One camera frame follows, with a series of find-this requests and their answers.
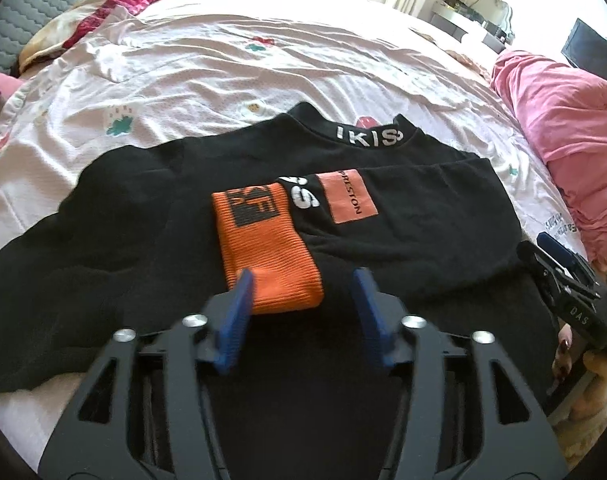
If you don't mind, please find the red cream blanket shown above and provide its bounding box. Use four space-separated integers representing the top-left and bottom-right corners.
18 0 161 75

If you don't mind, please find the white side desk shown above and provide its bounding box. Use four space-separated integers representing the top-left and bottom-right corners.
429 0 515 53

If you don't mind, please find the pink quilt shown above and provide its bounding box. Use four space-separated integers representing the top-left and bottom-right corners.
491 50 607 274

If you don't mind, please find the black monitor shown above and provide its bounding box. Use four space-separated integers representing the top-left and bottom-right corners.
561 18 607 80

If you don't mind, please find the pink strawberry print bedsheet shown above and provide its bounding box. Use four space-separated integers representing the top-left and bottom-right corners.
0 0 592 470

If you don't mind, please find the black orange IKISS shirt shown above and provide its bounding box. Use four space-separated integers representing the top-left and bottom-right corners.
0 103 556 479

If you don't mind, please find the right hand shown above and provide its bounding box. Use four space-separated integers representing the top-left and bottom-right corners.
550 324 607 425

